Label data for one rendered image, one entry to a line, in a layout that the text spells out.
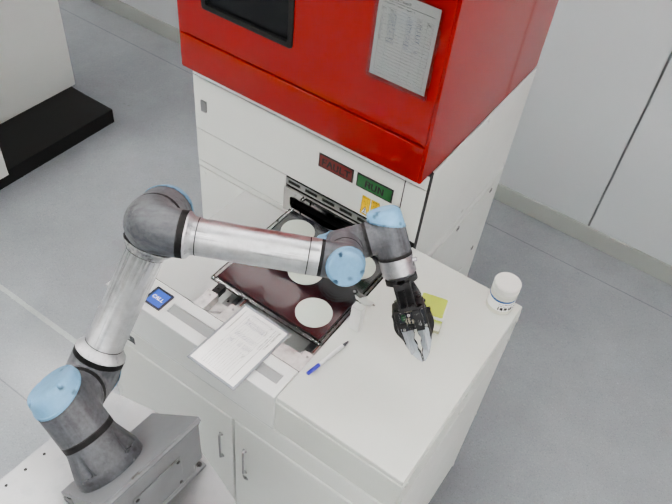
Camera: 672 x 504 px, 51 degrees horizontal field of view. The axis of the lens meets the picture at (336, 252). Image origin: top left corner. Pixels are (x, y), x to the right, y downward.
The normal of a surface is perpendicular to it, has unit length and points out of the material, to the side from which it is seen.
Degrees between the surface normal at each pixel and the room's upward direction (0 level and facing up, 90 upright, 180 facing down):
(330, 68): 90
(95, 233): 0
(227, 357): 0
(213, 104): 90
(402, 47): 90
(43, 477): 0
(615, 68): 90
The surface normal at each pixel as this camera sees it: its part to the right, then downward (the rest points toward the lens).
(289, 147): -0.57, 0.56
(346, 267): 0.01, 0.26
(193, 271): 0.09, -0.68
